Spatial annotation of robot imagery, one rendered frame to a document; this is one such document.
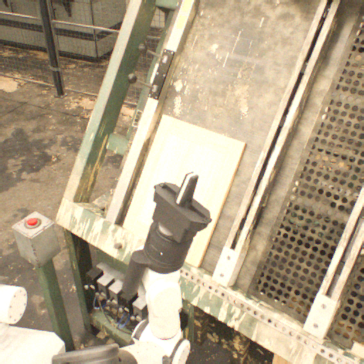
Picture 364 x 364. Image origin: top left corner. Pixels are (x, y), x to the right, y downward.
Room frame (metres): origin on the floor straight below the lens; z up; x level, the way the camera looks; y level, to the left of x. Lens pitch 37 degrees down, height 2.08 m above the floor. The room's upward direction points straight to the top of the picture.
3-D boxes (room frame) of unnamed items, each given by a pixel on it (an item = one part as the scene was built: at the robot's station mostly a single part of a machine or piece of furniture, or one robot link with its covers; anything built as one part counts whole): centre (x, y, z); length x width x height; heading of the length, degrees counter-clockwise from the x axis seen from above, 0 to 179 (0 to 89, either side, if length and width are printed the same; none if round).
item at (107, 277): (1.08, 0.20, 0.69); 0.50 x 0.14 x 0.24; 54
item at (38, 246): (1.28, 0.60, 0.84); 0.12 x 0.12 x 0.18; 54
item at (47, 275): (1.28, 0.60, 0.38); 0.06 x 0.06 x 0.75; 54
